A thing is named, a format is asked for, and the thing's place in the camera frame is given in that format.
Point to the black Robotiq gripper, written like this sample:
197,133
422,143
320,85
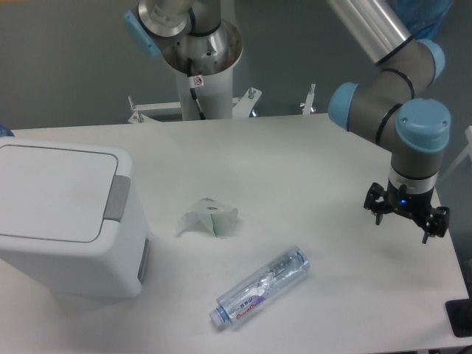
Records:
416,207

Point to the white push-button trash can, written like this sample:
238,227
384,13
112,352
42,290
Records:
71,217

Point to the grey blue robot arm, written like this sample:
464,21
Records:
389,112

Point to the black device at table edge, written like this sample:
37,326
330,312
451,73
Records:
459,315

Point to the clear plastic water bottle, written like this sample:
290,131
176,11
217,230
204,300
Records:
244,299

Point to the blue plastic bag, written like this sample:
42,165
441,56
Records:
422,19

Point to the blue object at left edge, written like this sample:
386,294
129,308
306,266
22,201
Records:
5,131

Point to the white frame at right edge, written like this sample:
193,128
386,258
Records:
464,154

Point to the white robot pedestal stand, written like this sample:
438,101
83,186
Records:
203,68

